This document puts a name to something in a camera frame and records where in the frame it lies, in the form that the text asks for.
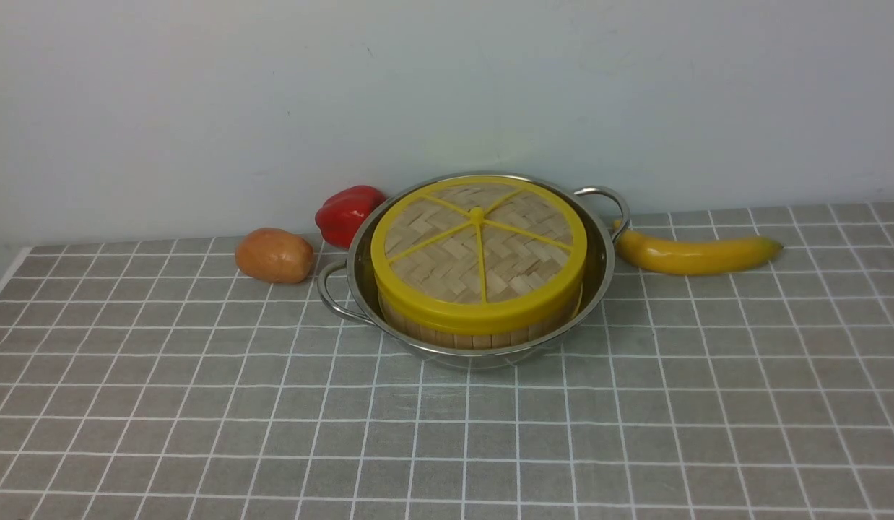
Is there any yellow woven steamer lid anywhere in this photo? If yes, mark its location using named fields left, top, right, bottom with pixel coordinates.
left=369, top=175, right=589, bottom=334

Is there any yellow-rimmed bamboo steamer basket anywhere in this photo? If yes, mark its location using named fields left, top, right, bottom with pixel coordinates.
left=378, top=290, right=583, bottom=351

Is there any orange-brown potato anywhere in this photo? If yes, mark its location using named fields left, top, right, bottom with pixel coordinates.
left=235, top=227, right=315, bottom=284

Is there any red bell pepper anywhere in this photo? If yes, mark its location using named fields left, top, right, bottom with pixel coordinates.
left=314, top=185, right=387, bottom=250

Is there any stainless steel pot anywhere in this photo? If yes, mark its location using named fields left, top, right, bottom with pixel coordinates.
left=316, top=171, right=630, bottom=370

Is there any yellow banana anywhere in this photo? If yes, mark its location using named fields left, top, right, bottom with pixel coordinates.
left=615, top=227, right=784, bottom=277

